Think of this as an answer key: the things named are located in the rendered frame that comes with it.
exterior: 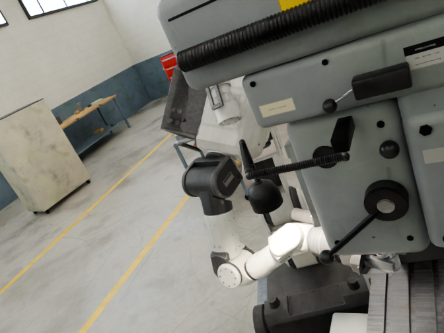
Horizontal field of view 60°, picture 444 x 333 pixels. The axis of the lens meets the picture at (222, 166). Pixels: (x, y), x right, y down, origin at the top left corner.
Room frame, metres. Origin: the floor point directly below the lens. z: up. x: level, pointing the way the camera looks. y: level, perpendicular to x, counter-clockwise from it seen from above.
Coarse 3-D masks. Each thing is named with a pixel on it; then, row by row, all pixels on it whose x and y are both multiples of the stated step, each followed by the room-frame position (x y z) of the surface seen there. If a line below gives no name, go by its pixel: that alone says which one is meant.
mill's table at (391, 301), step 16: (400, 272) 0.90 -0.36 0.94; (416, 272) 0.87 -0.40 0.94; (432, 272) 0.86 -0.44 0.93; (384, 288) 0.87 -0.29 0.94; (400, 288) 0.85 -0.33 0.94; (416, 288) 0.82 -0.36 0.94; (432, 288) 0.80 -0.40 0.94; (384, 304) 0.82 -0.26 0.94; (400, 304) 0.80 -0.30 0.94; (416, 304) 0.77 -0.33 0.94; (432, 304) 0.75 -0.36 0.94; (368, 320) 0.79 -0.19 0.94; (384, 320) 0.77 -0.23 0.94; (400, 320) 0.75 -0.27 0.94; (416, 320) 0.73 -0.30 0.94; (432, 320) 0.71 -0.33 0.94
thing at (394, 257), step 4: (380, 256) 0.66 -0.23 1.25; (384, 256) 0.65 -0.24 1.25; (388, 256) 0.65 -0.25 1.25; (392, 256) 0.65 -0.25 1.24; (396, 256) 0.65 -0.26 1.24; (392, 260) 0.65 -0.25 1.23; (396, 260) 0.65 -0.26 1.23; (396, 264) 0.65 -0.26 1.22; (400, 264) 0.66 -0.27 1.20; (396, 268) 0.65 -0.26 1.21; (384, 272) 0.66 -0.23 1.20; (388, 272) 0.65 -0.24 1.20; (392, 272) 0.65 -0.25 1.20
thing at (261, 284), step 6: (366, 276) 1.50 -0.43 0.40; (258, 282) 1.79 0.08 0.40; (264, 282) 1.77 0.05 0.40; (366, 282) 1.46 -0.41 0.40; (258, 288) 1.75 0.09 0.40; (264, 288) 1.73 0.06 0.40; (258, 294) 1.70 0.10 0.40; (264, 294) 1.68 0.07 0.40; (258, 300) 1.66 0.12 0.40; (264, 300) 1.64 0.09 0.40
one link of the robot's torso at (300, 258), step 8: (304, 200) 1.36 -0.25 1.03; (304, 208) 1.34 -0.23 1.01; (264, 224) 1.41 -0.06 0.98; (272, 232) 1.40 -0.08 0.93; (296, 256) 1.45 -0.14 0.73; (304, 256) 1.44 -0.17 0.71; (312, 256) 1.44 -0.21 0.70; (296, 264) 1.47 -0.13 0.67; (304, 264) 1.46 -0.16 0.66; (312, 264) 1.46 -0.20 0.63
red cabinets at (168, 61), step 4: (168, 52) 6.54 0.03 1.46; (172, 52) 6.20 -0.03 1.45; (164, 56) 6.28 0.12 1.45; (168, 56) 6.25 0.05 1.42; (172, 56) 6.21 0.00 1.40; (164, 60) 6.27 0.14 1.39; (168, 60) 6.25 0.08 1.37; (172, 60) 6.22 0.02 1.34; (164, 64) 6.30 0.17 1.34; (168, 64) 6.26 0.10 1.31; (172, 64) 6.23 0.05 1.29; (176, 64) 6.22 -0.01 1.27; (164, 68) 6.33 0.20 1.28; (168, 68) 6.28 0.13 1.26; (172, 68) 6.25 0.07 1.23; (168, 72) 6.29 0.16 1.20; (172, 72) 6.26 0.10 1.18; (168, 76) 6.31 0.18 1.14
